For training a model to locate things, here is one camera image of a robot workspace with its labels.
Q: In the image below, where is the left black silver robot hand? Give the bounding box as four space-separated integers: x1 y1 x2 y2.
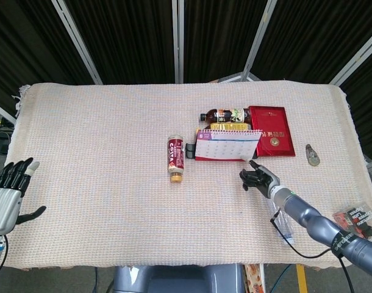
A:
0 157 48 236

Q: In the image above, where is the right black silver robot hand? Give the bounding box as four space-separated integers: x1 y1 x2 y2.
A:
238 159 282 200

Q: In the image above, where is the red spiral desk calendar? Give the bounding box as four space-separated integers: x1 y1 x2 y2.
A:
194 129 263 162

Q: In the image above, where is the red hardcover certificate folder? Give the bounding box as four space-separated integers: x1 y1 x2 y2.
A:
248 105 297 158

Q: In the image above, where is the clear plastic bottle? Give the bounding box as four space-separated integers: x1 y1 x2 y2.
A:
269 202 297 245

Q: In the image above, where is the yellow snack package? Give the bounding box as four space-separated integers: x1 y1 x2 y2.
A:
204 121 253 132

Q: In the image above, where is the dark tea bottle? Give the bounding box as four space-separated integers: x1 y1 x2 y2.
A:
199 107 253 124

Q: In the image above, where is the Costa coffee bottle yellow cap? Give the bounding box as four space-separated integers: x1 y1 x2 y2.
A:
166 136 187 184

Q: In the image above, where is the beige woven tablecloth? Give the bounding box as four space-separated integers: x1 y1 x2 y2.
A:
2 80 372 272

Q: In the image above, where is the clear coffee capsule package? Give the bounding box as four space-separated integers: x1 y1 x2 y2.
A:
332 201 372 241

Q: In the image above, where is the grey robot torso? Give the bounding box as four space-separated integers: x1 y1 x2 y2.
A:
112 264 246 293

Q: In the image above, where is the black cable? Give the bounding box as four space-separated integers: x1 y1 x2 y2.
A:
270 209 358 293

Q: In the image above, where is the black folding screen silver frame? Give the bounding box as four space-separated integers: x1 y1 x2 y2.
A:
0 0 372 155

